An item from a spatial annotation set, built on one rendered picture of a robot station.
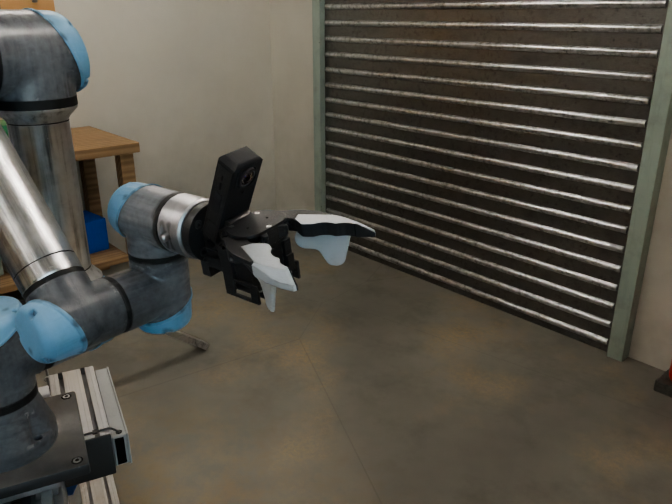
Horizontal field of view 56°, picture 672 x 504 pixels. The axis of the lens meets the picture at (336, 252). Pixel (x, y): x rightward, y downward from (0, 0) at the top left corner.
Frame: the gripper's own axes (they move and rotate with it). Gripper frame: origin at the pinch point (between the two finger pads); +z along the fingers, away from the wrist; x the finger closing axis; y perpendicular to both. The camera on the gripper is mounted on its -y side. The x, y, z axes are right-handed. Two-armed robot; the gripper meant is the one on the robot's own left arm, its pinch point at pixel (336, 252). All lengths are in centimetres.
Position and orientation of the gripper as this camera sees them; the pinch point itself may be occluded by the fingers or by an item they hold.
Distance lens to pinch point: 62.8
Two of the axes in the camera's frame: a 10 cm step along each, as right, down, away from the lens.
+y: 0.8, 8.9, 4.6
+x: -6.1, 4.1, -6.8
